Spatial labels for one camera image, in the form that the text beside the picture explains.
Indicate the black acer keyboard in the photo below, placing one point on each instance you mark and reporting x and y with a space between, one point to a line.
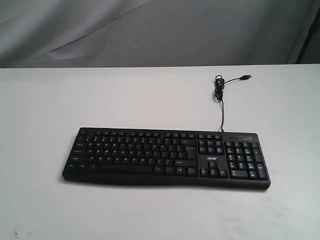
154 157

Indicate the grey backdrop cloth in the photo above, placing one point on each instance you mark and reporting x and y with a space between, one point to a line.
152 33

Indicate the black tripod stand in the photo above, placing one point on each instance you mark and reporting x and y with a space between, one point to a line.
309 53

